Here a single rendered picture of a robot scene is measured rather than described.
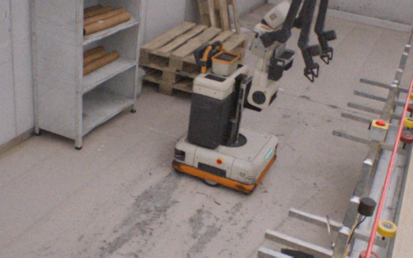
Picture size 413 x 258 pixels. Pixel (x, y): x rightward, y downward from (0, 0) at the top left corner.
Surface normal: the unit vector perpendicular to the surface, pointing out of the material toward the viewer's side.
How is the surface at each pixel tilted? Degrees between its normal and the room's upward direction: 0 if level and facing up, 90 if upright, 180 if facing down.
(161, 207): 0
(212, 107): 90
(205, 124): 90
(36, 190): 0
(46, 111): 90
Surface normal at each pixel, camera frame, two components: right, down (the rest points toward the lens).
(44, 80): -0.40, 0.37
